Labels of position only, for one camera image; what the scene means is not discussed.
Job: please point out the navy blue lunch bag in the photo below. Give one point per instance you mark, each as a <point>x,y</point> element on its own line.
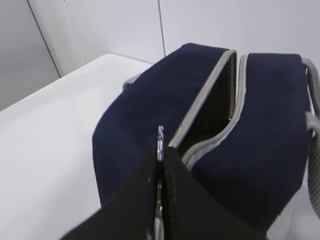
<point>246,129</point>

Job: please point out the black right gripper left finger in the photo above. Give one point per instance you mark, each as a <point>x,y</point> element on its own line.
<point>130,213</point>

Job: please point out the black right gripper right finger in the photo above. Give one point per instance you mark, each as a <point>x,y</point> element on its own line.
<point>189,212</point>

